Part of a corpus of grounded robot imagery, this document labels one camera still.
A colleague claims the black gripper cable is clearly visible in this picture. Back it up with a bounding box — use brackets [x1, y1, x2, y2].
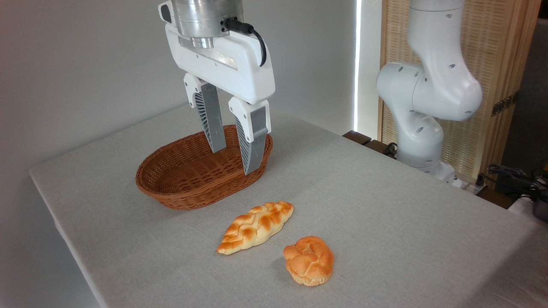
[223, 17, 267, 68]

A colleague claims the dark wooden side table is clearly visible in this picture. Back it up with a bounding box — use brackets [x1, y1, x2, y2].
[342, 130, 399, 160]

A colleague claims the grey tablecloth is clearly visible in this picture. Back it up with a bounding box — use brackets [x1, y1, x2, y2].
[29, 101, 548, 308]

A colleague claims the long braided bread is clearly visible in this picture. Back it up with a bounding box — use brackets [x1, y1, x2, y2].
[216, 201, 295, 255]

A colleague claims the round braided bread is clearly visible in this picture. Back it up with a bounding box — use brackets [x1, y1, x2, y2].
[283, 236, 334, 287]

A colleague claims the black cable bundle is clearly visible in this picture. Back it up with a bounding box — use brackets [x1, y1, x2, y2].
[487, 163, 548, 202]

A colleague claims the silver wrist flange cylinder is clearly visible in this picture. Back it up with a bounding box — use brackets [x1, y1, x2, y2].
[171, 0, 244, 49]

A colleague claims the brown wicker basket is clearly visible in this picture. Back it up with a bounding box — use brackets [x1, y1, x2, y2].
[135, 124, 274, 210]

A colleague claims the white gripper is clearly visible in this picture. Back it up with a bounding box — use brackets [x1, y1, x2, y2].
[165, 24, 276, 176]

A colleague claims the white power strip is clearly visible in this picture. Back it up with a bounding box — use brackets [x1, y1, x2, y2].
[458, 180, 488, 196]

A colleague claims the brass screen hinge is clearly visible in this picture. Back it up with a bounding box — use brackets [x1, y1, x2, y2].
[491, 91, 520, 116]

